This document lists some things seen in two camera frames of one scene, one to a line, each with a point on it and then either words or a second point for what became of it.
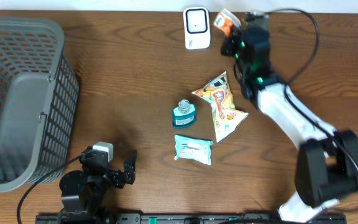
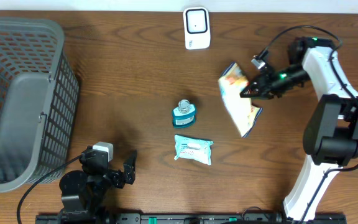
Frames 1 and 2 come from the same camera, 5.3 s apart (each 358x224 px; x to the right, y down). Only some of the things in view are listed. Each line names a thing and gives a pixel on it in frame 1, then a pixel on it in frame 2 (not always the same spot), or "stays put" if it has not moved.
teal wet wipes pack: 194,149 stays put
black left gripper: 117,180 stays put
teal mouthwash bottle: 184,115 stays put
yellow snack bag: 225,116 to 243,113
